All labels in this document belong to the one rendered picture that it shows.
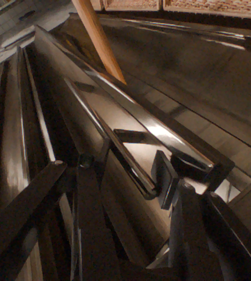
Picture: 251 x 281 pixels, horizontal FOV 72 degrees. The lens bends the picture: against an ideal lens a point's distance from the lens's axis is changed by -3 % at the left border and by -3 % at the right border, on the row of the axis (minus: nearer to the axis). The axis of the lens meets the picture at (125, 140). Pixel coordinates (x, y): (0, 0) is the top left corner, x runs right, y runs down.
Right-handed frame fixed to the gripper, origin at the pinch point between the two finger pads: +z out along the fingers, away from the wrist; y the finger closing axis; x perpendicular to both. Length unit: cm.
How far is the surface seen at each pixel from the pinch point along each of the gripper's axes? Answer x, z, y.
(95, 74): 8.7, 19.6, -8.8
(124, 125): 1.8, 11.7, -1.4
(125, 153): 0.9, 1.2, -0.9
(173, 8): 38, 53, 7
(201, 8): 36, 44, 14
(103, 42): 15.6, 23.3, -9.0
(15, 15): 119, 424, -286
